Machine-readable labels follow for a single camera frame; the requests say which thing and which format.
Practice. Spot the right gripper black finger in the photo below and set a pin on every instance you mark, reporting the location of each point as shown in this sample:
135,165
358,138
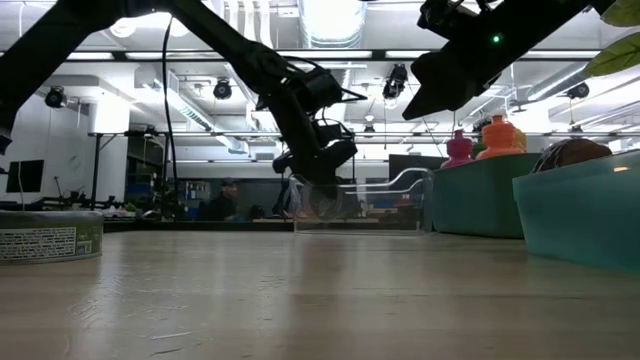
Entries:
450,85

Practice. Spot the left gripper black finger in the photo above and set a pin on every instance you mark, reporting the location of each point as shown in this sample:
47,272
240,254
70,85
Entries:
301,200
336,197

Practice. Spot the silver tin can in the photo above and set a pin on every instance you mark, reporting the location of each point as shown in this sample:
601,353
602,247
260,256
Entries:
50,240
320,200

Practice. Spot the clear plastic container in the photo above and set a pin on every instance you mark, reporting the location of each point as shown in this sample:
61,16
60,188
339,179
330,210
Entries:
370,210

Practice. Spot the pink squeeze bottle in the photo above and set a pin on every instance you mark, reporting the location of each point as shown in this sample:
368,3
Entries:
459,149

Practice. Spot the orange-red squeeze bottle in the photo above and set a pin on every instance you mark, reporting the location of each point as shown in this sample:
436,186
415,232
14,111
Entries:
500,139

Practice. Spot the dark red plum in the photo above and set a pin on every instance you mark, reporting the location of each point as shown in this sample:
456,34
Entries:
570,154

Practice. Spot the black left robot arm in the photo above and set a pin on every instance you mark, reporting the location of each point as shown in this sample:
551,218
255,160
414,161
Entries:
40,45

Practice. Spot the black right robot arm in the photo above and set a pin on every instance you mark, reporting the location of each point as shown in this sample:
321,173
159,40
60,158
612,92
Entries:
540,20

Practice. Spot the black ceiling spotlight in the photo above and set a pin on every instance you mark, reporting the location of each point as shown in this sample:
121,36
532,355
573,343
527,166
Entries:
55,97
222,90
577,90
395,81

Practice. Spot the person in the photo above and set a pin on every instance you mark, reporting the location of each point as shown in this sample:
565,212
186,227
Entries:
225,200

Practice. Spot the dark background screen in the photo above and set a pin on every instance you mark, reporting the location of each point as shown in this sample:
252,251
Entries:
415,161

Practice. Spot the long ceiling light bar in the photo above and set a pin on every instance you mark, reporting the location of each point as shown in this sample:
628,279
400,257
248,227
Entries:
330,54

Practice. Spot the blue storage cabinet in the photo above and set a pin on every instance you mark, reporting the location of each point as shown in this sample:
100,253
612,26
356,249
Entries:
192,195

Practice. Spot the teal plastic bin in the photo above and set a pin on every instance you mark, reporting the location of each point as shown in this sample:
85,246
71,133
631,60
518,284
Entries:
480,195

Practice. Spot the teal plastic lid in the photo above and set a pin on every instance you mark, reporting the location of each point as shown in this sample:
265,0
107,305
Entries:
580,215

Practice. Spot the black monitor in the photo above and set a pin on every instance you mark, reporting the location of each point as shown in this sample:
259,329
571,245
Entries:
25,176

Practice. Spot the round ventilation duct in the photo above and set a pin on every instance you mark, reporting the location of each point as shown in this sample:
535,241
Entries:
332,22

